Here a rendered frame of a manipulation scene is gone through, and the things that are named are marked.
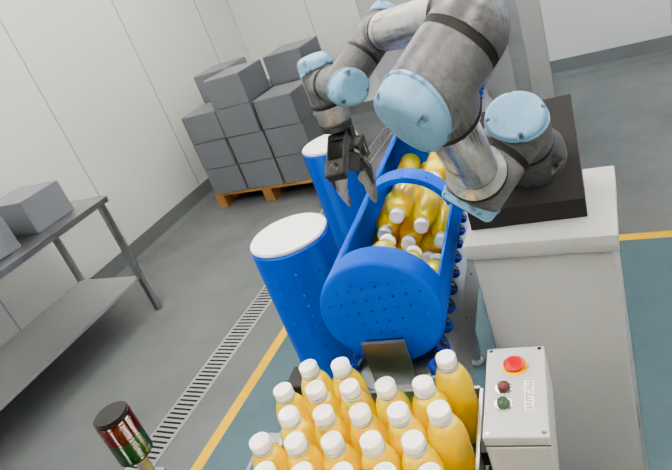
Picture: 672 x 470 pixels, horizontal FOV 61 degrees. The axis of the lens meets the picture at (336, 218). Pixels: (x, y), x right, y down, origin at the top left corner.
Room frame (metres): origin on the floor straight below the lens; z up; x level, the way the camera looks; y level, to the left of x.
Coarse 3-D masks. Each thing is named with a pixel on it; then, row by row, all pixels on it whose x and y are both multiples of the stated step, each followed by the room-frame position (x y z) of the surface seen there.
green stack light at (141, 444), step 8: (144, 432) 0.82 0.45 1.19; (136, 440) 0.79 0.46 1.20; (144, 440) 0.80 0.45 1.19; (112, 448) 0.79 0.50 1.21; (120, 448) 0.78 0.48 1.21; (128, 448) 0.78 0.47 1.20; (136, 448) 0.79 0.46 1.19; (144, 448) 0.80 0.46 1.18; (120, 456) 0.78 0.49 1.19; (128, 456) 0.78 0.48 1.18; (136, 456) 0.78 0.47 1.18; (144, 456) 0.79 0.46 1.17; (120, 464) 0.79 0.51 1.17; (128, 464) 0.78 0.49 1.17; (136, 464) 0.78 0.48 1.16
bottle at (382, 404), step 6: (396, 390) 0.82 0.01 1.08; (378, 396) 0.82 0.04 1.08; (396, 396) 0.81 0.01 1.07; (402, 396) 0.81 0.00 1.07; (378, 402) 0.82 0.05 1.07; (384, 402) 0.81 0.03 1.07; (390, 402) 0.80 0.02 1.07; (408, 402) 0.81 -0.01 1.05; (378, 408) 0.81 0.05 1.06; (384, 408) 0.80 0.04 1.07; (378, 414) 0.81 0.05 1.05; (384, 414) 0.80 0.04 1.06; (384, 420) 0.80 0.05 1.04
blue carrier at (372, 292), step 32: (384, 160) 1.63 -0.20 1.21; (384, 192) 1.72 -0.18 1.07; (352, 224) 1.32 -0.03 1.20; (448, 224) 1.25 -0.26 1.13; (352, 256) 1.09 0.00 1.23; (384, 256) 1.05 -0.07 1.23; (416, 256) 1.06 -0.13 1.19; (448, 256) 1.15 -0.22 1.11; (352, 288) 1.06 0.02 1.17; (384, 288) 1.03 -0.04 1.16; (416, 288) 1.00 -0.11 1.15; (448, 288) 1.07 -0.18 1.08; (352, 320) 1.07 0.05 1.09; (384, 320) 1.04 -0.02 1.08; (416, 320) 1.01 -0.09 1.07; (416, 352) 1.02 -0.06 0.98
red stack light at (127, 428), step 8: (128, 416) 0.80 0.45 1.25; (120, 424) 0.79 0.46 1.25; (128, 424) 0.80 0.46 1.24; (136, 424) 0.81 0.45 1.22; (104, 432) 0.78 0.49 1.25; (112, 432) 0.78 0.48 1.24; (120, 432) 0.79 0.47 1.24; (128, 432) 0.79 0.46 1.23; (136, 432) 0.80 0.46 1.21; (104, 440) 0.79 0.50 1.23; (112, 440) 0.78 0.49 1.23; (120, 440) 0.78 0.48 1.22; (128, 440) 0.79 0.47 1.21
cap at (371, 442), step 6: (366, 432) 0.73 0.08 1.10; (372, 432) 0.72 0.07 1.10; (378, 432) 0.72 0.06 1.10; (360, 438) 0.72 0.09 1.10; (366, 438) 0.71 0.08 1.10; (372, 438) 0.71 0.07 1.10; (378, 438) 0.70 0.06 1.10; (360, 444) 0.71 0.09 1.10; (366, 444) 0.70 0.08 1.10; (372, 444) 0.70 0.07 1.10; (378, 444) 0.69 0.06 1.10; (366, 450) 0.69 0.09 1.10; (372, 450) 0.69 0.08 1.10; (378, 450) 0.69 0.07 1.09
